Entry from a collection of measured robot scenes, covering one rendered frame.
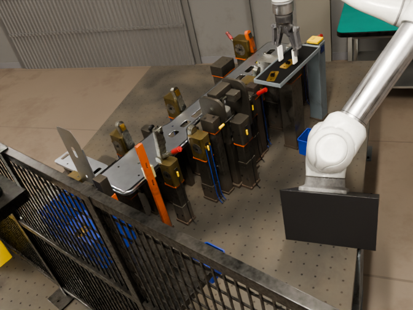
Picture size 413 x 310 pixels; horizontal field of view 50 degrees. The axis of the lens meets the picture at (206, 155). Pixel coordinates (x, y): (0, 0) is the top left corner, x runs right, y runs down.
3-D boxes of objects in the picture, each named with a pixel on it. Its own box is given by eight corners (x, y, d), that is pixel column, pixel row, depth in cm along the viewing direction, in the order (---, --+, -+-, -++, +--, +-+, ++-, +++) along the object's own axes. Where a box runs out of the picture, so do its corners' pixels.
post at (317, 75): (316, 111, 248) (311, 38, 222) (328, 114, 244) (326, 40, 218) (309, 118, 244) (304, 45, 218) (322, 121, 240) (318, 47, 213)
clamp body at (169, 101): (181, 143, 250) (166, 90, 229) (197, 149, 243) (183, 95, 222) (174, 150, 247) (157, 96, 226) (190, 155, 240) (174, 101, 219)
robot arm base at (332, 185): (349, 192, 186) (350, 178, 186) (346, 194, 165) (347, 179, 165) (305, 188, 193) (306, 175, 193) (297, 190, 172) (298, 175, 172)
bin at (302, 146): (308, 141, 229) (307, 127, 223) (326, 146, 223) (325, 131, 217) (297, 154, 223) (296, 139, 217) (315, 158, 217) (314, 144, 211)
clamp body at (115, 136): (134, 179, 233) (114, 125, 212) (150, 186, 226) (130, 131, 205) (126, 187, 230) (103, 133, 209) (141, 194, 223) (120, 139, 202)
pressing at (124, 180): (264, 41, 265) (264, 39, 264) (298, 45, 252) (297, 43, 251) (92, 181, 190) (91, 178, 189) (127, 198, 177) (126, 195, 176)
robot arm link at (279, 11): (279, -6, 189) (281, 7, 192) (267, 2, 184) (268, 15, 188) (297, -4, 183) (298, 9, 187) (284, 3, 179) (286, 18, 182)
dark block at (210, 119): (223, 184, 216) (206, 112, 190) (235, 189, 212) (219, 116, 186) (217, 190, 213) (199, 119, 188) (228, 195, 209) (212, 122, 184)
